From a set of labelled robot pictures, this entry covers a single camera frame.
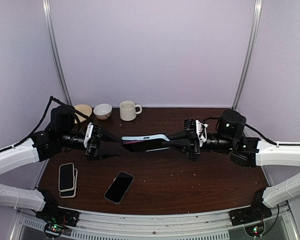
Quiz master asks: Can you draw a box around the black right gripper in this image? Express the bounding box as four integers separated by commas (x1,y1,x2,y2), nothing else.
162,129,235,163

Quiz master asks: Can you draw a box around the white ceramic bowl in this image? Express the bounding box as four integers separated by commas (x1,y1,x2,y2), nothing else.
93,103,113,121

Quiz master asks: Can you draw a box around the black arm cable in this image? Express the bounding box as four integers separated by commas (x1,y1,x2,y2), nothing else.
0,95,88,157
202,116,300,147

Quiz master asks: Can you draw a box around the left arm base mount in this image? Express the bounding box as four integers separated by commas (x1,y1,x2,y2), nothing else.
35,189,80,239

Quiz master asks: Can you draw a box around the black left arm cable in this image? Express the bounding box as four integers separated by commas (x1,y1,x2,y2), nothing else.
0,95,88,157

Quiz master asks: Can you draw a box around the top phone in beige case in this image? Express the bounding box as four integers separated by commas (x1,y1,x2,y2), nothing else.
58,162,75,193

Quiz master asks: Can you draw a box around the black phone with dark case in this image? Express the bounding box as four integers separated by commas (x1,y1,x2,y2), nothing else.
104,171,135,204

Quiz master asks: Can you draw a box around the right aluminium frame post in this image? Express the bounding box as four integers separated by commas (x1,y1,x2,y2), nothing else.
231,0,263,110

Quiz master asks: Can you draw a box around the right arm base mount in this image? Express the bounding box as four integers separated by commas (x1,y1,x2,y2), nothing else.
229,188,272,238

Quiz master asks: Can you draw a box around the white ceramic mug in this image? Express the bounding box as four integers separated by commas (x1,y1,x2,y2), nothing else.
119,100,143,122

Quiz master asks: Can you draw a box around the phone in beige case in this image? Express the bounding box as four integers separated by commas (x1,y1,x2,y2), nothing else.
59,167,79,199
58,162,75,193

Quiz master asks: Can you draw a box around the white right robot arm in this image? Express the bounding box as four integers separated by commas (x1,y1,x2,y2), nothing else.
162,109,300,221

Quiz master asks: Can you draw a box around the aluminium frame post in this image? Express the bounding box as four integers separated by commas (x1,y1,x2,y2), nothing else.
231,0,263,110
42,0,72,105

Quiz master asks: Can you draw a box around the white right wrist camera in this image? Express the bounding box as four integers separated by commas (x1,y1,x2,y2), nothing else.
195,119,209,146

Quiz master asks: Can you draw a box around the bottom phone in beige case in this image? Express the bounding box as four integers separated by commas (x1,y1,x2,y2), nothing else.
59,167,79,199

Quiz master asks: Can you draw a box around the aluminium front rail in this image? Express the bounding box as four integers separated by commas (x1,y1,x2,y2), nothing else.
7,203,300,240

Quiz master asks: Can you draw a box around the light blue phone case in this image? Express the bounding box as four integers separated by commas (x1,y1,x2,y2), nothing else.
121,134,170,143

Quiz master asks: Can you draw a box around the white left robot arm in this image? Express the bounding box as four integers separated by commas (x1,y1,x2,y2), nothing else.
0,105,121,222

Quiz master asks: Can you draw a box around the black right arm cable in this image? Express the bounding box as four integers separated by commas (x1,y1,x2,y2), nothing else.
202,116,300,147

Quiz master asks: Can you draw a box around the beige ceramic plate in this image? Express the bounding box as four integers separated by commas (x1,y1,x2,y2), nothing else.
74,104,93,124

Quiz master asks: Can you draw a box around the left aluminium frame post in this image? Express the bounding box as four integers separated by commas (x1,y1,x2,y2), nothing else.
42,0,72,105

